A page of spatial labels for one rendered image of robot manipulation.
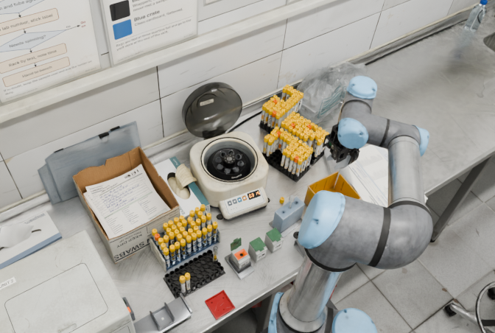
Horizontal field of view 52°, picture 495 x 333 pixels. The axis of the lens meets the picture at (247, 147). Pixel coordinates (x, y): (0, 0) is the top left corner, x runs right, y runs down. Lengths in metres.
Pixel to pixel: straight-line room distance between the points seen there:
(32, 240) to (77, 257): 0.37
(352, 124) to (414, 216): 0.35
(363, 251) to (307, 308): 0.28
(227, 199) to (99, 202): 0.42
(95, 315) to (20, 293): 0.19
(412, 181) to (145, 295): 0.89
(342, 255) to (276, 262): 0.72
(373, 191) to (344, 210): 0.94
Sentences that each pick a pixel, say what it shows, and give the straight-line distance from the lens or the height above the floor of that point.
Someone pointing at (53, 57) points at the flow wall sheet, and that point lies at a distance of 1.47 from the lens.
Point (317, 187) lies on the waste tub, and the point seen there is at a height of 0.94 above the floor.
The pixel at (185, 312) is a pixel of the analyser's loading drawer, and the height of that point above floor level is 0.91.
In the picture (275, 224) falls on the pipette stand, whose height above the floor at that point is 0.91.
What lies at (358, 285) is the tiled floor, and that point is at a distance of 2.70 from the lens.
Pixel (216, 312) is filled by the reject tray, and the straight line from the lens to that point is 1.60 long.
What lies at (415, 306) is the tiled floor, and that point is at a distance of 2.75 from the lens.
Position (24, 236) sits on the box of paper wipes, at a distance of 1.73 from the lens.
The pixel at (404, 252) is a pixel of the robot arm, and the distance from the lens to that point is 0.98.
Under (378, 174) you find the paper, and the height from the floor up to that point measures 0.89.
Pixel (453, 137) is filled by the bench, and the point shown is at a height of 0.88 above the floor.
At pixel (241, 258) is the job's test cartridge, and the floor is 0.95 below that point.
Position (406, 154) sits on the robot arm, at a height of 1.49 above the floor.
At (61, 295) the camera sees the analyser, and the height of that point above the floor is 1.17.
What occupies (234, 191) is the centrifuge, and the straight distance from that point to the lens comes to 1.70.
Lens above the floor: 2.36
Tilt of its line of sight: 50 degrees down
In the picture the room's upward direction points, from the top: 6 degrees clockwise
